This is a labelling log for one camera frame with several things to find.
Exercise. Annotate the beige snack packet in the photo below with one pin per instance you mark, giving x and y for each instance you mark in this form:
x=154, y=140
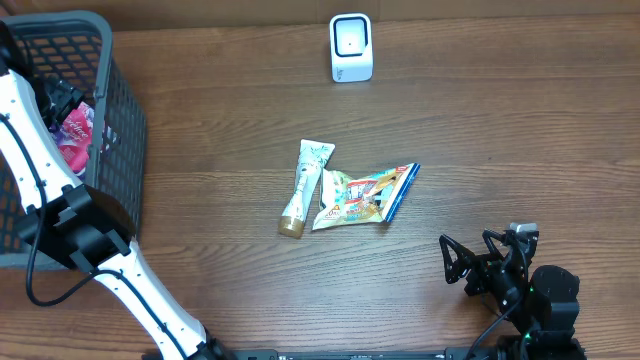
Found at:
x=372, y=199

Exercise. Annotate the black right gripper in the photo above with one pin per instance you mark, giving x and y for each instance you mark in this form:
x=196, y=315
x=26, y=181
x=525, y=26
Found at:
x=483, y=270

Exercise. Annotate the pink purple pad pack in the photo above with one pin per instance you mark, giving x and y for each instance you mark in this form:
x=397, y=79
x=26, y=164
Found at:
x=73, y=137

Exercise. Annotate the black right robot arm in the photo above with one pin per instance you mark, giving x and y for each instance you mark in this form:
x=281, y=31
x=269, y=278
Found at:
x=536, y=311

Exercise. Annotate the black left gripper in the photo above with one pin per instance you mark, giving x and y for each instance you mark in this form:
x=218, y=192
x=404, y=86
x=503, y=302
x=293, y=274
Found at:
x=66, y=95

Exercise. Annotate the white barcode scanner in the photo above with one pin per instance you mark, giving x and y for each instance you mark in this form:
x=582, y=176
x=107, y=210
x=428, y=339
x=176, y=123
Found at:
x=351, y=48

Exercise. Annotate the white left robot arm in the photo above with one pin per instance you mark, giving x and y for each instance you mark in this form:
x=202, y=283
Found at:
x=78, y=225

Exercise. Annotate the white gold-capped tube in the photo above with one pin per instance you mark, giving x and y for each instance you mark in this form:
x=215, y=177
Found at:
x=313, y=157

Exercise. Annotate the grey plastic shopping basket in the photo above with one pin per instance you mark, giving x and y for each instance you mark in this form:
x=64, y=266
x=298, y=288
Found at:
x=76, y=46

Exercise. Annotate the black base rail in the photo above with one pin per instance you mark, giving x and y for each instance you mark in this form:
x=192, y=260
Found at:
x=350, y=355

